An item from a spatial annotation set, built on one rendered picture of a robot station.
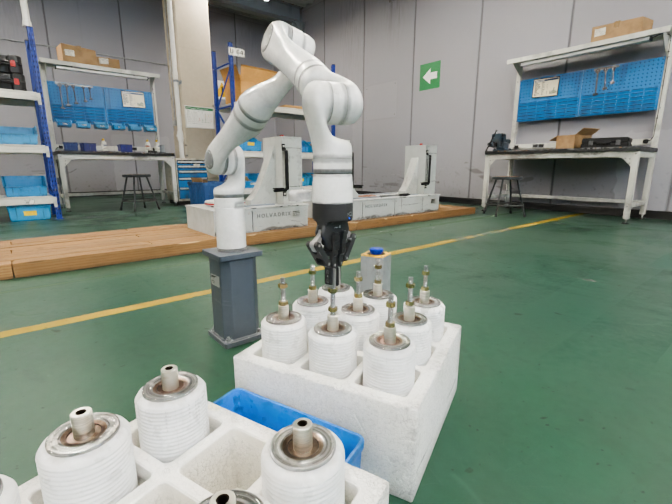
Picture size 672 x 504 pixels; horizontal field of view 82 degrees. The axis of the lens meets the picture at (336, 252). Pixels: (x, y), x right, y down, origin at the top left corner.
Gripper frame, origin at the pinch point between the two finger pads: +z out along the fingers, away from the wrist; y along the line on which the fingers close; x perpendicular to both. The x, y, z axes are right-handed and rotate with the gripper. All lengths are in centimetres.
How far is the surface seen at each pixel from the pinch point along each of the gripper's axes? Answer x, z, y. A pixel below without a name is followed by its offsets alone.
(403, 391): -15.8, 18.4, -0.4
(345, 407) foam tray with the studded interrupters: -7.7, 21.4, -6.6
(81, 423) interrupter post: 4.7, 8.6, -42.5
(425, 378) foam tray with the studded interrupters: -17.5, 17.9, 5.2
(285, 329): 8.3, 11.4, -4.8
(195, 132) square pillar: 550, -78, 348
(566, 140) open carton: 15, -50, 468
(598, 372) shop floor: -44, 36, 66
